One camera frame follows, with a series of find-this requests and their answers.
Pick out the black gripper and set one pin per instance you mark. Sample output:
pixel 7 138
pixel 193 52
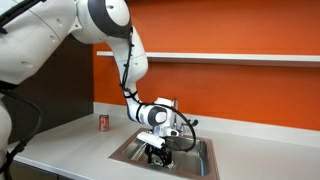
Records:
pixel 156 150

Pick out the green white snack packet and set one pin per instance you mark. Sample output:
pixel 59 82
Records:
pixel 161 164

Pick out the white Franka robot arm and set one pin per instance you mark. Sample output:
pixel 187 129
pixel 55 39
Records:
pixel 40 36

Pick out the stainless steel sink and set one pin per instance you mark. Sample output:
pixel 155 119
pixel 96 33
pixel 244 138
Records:
pixel 186 160

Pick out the chrome sink faucet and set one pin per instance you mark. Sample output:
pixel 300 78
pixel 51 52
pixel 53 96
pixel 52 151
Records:
pixel 180 128

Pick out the red soda can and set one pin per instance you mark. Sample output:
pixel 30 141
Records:
pixel 104 122

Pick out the dark brown base cabinet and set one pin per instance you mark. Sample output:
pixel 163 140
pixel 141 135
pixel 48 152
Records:
pixel 36 171

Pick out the dark brown tall cabinet panel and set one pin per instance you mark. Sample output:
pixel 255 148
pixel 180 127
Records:
pixel 56 90

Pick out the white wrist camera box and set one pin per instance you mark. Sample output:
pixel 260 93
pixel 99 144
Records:
pixel 150 139

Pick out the white wall shelf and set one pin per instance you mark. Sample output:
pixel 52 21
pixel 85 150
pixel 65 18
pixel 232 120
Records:
pixel 233 58

